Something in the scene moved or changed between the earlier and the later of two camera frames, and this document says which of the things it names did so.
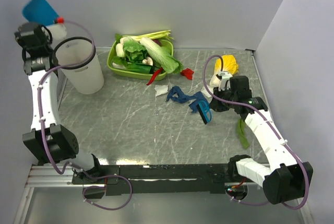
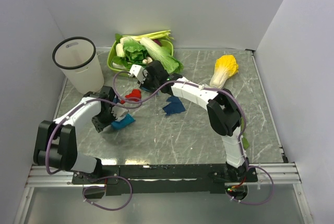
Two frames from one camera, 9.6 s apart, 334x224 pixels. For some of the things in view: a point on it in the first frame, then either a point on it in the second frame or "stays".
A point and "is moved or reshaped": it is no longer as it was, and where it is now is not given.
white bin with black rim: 77,56 stays
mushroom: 148,61 stays
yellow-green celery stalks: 165,34 stays
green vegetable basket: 131,73 stays
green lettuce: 133,51 stays
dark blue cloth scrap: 200,96 is moved or reshaped
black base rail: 130,179 stays
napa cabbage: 167,62 stays
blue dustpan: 38,10 to 128,119
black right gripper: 216,106 to 144,85
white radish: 120,51 stays
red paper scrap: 188,73 to 134,93
